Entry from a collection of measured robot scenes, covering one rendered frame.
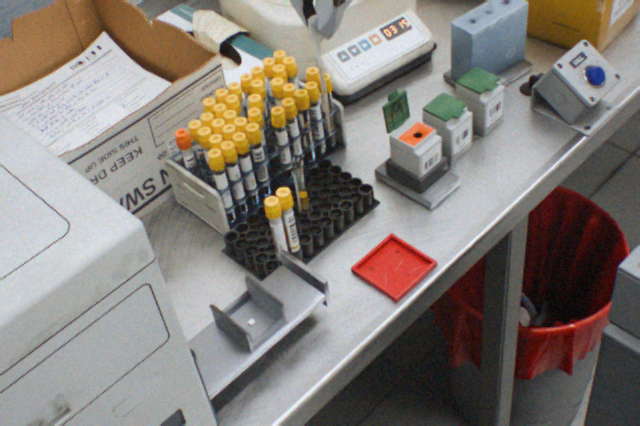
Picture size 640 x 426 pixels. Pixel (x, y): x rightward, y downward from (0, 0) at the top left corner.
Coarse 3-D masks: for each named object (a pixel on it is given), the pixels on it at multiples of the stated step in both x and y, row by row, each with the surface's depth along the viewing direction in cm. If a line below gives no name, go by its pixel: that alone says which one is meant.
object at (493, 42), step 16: (496, 0) 115; (512, 0) 114; (464, 16) 113; (480, 16) 112; (496, 16) 112; (512, 16) 113; (464, 32) 111; (480, 32) 111; (496, 32) 113; (512, 32) 115; (464, 48) 113; (480, 48) 112; (496, 48) 115; (512, 48) 117; (464, 64) 115; (480, 64) 114; (496, 64) 117; (512, 64) 119; (528, 64) 119; (448, 80) 119; (512, 80) 118
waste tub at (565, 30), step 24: (528, 0) 121; (552, 0) 119; (576, 0) 116; (600, 0) 114; (624, 0) 119; (528, 24) 124; (552, 24) 121; (576, 24) 118; (600, 24) 116; (624, 24) 123; (600, 48) 120
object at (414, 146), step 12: (408, 120) 103; (396, 132) 102; (408, 132) 102; (420, 132) 102; (432, 132) 101; (396, 144) 102; (408, 144) 100; (420, 144) 100; (432, 144) 101; (396, 156) 103; (408, 156) 101; (420, 156) 100; (432, 156) 102; (408, 168) 103; (420, 168) 101
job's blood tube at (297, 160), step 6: (294, 156) 97; (300, 156) 97; (294, 162) 96; (300, 162) 96; (294, 168) 97; (300, 168) 97; (294, 174) 98; (300, 174) 97; (300, 180) 98; (300, 186) 99; (306, 186) 99; (300, 192) 99; (306, 192) 100; (300, 198) 100; (306, 198) 100; (300, 204) 101; (306, 204) 101; (300, 210) 102; (306, 210) 102
